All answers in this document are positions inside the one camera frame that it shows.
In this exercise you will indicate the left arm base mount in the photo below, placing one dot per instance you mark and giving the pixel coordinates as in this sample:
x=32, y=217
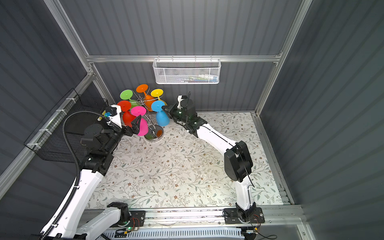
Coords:
x=128, y=217

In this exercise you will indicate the yellow wine glass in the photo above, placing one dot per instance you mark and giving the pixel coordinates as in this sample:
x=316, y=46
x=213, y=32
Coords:
x=158, y=94

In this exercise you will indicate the orange wine glass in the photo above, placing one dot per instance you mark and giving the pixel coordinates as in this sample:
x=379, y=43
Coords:
x=145, y=97

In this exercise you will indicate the pink wine glass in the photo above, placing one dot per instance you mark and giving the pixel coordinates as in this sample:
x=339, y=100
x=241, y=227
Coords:
x=139, y=110

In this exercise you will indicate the white vented panel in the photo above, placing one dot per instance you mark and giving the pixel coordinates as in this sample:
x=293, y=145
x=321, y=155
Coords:
x=219, y=233

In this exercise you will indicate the black wire basket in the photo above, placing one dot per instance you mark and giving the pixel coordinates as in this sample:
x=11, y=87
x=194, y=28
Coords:
x=71, y=115

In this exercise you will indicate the blue wine glass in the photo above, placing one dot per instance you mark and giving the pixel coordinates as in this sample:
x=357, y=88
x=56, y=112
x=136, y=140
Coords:
x=161, y=117

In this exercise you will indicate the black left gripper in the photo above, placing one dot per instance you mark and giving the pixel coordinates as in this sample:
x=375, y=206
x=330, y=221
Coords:
x=134, y=128

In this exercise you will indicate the chrome wine glass rack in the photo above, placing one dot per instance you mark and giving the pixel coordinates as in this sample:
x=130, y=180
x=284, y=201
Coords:
x=155, y=132

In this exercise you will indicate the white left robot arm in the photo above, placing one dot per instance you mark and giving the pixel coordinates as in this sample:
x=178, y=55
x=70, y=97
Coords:
x=100, y=142

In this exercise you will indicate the green wine glass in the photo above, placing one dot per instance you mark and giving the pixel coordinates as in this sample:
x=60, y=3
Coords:
x=127, y=95

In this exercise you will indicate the red wine glass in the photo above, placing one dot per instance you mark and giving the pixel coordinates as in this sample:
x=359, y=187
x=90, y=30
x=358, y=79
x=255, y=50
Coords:
x=127, y=116

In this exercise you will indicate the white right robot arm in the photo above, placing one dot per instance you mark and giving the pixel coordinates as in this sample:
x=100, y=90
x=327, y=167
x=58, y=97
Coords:
x=237, y=159

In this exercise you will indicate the white wire mesh basket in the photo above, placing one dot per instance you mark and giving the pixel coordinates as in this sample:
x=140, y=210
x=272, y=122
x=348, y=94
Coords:
x=186, y=71

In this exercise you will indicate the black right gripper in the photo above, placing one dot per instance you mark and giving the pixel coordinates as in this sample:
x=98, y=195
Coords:
x=173, y=108

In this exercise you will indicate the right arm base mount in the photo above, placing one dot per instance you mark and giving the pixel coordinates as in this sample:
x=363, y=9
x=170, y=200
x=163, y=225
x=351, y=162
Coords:
x=233, y=216

